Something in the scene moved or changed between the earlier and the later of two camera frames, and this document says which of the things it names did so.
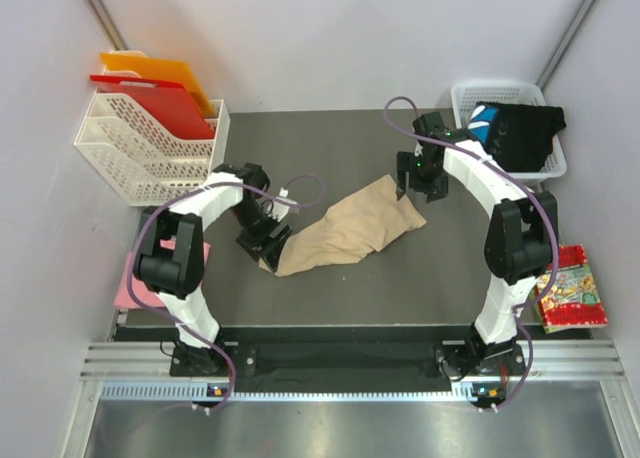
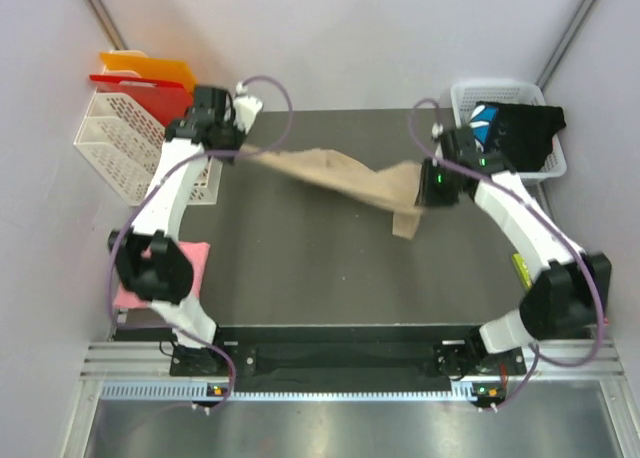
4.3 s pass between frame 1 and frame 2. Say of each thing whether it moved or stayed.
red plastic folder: stayed
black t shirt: stayed
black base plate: stayed
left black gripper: moved
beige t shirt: moved
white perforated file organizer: stayed
